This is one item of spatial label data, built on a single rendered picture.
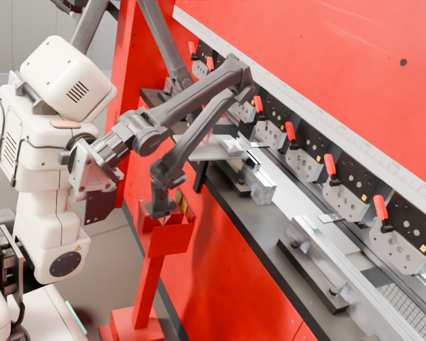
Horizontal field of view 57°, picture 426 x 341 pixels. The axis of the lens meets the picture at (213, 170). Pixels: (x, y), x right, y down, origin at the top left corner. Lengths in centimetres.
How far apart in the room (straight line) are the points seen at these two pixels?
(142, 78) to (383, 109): 150
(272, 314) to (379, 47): 87
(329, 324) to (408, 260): 30
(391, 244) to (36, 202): 98
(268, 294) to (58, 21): 352
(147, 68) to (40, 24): 211
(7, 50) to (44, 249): 313
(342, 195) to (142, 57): 143
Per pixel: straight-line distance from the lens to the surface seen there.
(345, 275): 127
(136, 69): 228
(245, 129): 162
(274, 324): 139
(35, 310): 182
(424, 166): 106
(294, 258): 134
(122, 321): 199
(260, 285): 140
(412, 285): 146
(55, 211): 127
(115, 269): 235
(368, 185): 115
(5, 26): 417
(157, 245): 147
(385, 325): 123
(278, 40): 145
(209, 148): 156
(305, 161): 130
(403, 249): 111
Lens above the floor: 172
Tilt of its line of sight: 30 degrees down
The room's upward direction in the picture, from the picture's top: 17 degrees clockwise
